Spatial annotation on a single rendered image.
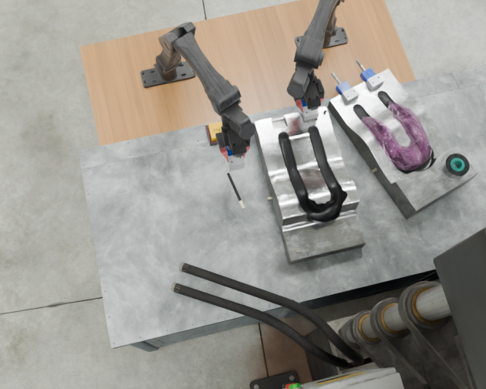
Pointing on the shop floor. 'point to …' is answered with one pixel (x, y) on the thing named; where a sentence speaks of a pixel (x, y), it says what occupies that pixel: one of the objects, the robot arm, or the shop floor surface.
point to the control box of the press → (379, 379)
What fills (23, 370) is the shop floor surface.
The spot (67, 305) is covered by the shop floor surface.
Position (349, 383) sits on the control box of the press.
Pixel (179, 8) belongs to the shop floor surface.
